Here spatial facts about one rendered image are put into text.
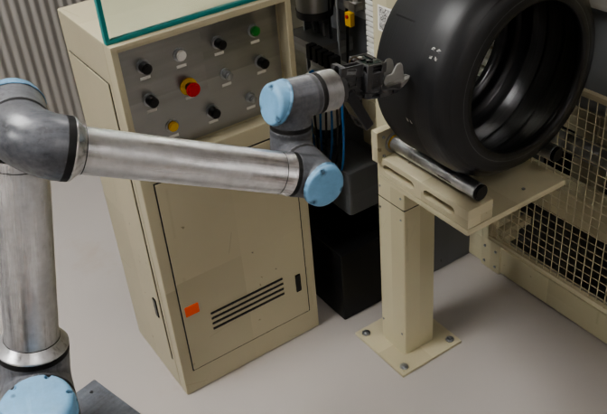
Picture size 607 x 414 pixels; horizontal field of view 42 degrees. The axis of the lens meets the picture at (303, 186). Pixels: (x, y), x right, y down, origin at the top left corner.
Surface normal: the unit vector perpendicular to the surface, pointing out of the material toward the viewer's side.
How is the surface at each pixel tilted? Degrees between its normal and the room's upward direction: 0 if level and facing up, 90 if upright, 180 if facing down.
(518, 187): 0
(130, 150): 56
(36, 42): 90
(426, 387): 0
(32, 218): 90
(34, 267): 90
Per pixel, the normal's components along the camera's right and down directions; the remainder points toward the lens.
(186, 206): 0.56, 0.41
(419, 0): -0.62, -0.37
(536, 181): -0.07, -0.84
